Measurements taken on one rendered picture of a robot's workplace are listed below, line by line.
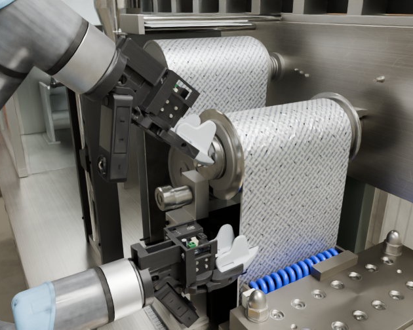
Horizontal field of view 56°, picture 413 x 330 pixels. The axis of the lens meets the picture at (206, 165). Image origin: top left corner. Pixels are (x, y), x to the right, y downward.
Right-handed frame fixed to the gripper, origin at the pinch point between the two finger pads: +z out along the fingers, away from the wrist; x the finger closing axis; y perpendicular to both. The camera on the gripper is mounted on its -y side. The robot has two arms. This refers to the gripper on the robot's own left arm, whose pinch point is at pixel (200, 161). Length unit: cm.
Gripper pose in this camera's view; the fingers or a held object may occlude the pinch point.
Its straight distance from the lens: 58.8
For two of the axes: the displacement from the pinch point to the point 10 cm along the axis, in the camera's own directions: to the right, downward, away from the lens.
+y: 5.5, -8.4, 0.3
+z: 6.6, 4.5, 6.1
